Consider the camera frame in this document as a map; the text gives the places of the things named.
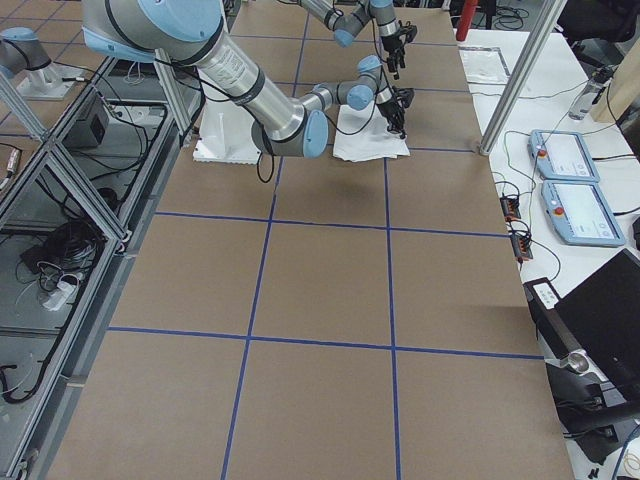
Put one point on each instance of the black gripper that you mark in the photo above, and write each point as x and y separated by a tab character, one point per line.
390	106
391	43

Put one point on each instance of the white long-sleeve printed shirt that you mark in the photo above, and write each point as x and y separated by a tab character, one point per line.
364	136

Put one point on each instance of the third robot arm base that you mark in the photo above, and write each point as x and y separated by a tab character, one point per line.
22	51

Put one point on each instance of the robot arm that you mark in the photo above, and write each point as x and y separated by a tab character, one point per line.
347	26
192	34

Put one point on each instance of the clear plastic sleeve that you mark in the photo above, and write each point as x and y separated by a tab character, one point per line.
484	65

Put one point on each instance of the red fire extinguisher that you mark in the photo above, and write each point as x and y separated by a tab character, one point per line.
466	17

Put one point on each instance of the orange circuit board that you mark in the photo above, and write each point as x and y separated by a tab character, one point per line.
510	208
521	247

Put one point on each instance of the upper blue teach pendant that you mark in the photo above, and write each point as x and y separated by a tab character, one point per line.
562	155

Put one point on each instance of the blue teach pendant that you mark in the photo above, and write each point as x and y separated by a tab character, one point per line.
580	214
562	155

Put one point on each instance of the lower blue teach pendant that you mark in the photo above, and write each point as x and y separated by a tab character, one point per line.
580	214

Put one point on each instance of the black laptop computer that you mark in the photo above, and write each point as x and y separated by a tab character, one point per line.
593	334

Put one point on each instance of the white power strip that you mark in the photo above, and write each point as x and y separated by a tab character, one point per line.
65	288

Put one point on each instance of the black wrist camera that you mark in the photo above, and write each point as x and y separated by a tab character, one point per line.
403	96
407	32

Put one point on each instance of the aluminium frame post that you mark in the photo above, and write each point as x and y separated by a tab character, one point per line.
532	49

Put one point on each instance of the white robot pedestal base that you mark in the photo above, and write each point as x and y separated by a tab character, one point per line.
225	135

